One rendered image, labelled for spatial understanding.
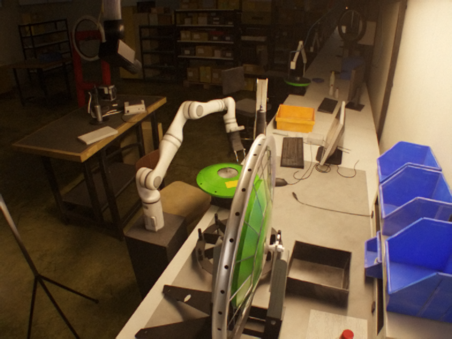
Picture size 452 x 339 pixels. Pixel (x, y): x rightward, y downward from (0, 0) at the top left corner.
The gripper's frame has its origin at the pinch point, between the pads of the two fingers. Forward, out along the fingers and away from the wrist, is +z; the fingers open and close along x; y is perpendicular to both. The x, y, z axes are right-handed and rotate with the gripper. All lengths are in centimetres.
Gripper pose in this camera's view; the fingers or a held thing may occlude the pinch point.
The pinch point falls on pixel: (241, 160)
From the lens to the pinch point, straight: 180.8
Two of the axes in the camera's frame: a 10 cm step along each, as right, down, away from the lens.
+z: 2.3, 9.7, 1.0
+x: -8.7, 2.5, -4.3
